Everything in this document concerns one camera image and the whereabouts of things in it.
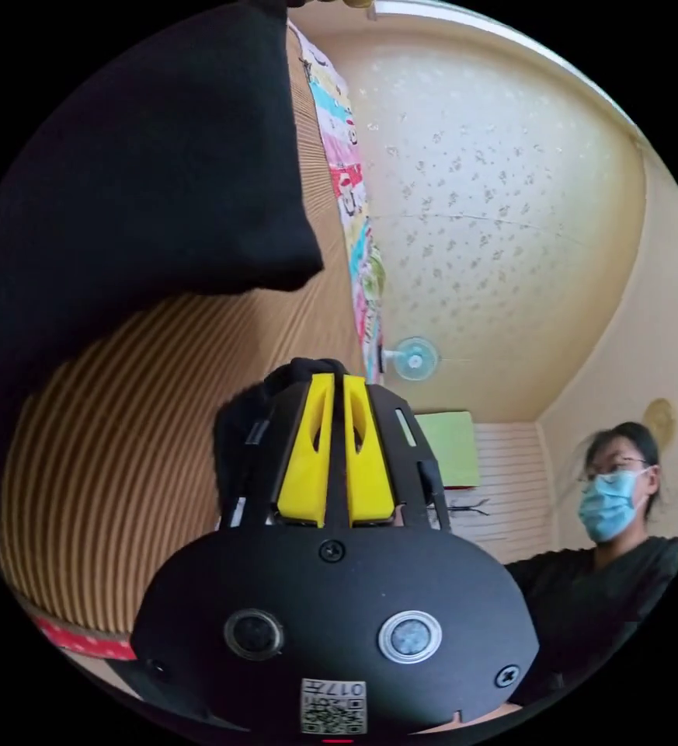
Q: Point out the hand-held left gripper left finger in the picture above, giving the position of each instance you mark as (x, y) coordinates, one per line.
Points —
(303, 478)

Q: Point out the black long sleeve shirt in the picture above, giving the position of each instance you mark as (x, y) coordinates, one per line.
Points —
(140, 192)

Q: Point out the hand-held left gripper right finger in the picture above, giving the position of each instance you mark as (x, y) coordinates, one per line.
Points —
(368, 478)

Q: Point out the person's body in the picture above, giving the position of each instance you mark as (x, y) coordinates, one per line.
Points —
(601, 594)

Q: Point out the green curtain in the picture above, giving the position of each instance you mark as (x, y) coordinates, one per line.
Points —
(450, 449)

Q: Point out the person's left hand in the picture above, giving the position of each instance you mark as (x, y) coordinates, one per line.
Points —
(484, 712)

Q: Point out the white wall fan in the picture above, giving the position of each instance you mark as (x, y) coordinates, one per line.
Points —
(414, 359)

